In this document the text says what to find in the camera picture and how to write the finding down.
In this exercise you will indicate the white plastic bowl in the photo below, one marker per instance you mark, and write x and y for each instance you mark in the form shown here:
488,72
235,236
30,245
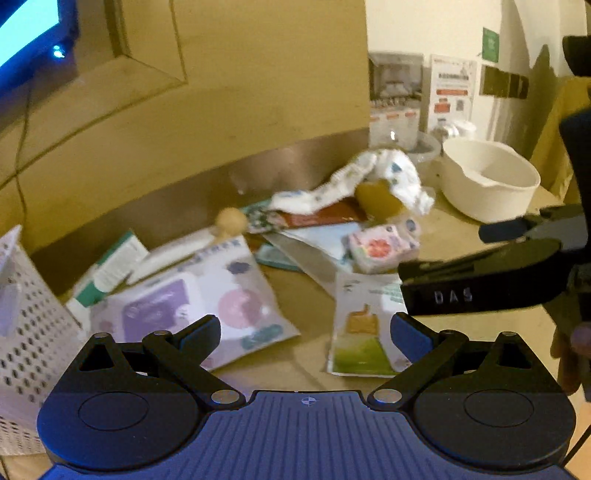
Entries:
487,181

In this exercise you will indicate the clear plastic cup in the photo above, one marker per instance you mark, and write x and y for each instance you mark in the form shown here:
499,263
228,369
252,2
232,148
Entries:
420,147

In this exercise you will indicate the samsung monitor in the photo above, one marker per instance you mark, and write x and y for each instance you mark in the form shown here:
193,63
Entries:
32,32

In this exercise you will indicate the person's right hand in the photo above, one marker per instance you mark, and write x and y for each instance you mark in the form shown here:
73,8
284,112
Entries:
570,350

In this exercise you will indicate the green floral packet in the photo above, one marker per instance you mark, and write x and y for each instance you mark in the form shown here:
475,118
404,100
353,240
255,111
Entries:
261,219

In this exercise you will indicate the green wall sticker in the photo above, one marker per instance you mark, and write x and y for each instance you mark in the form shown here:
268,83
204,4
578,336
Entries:
490,45

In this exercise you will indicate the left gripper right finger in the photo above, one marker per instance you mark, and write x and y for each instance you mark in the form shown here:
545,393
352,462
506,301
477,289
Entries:
430,354

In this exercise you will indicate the white green illustrated booklet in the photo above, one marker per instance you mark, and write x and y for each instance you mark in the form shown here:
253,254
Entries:
361,343

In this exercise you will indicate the small floral tissue pack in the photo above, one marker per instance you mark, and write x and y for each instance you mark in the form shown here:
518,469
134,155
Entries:
382,248

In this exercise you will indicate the green white carton box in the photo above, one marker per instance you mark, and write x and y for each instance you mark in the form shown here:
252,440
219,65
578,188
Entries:
105,275

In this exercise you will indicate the yellow tape roll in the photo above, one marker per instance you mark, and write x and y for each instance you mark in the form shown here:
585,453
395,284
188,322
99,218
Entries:
376,199

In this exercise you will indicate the red brown snack packet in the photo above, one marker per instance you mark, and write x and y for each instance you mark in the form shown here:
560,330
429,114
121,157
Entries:
345,211

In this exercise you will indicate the purple label wet wipes pack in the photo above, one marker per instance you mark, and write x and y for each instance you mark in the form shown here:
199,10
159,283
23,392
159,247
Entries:
223,280

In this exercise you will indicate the white perforated plastic basket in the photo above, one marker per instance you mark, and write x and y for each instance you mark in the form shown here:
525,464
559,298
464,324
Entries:
39,339

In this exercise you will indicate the light blue booklet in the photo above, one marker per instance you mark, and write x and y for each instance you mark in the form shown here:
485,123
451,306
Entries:
331,240

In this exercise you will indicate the white flat envelope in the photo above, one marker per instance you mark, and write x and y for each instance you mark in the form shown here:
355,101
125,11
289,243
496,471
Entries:
169,254

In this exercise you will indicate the small orange ball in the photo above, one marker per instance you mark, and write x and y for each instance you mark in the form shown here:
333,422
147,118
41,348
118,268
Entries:
229,223

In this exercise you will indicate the white patterned cloth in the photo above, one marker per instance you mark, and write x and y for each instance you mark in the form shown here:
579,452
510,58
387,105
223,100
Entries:
389,168

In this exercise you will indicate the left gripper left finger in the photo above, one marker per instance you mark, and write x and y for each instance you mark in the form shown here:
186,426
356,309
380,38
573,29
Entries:
180,356

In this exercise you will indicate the photo sign stand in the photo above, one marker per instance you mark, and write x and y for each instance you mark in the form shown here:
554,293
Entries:
396,83

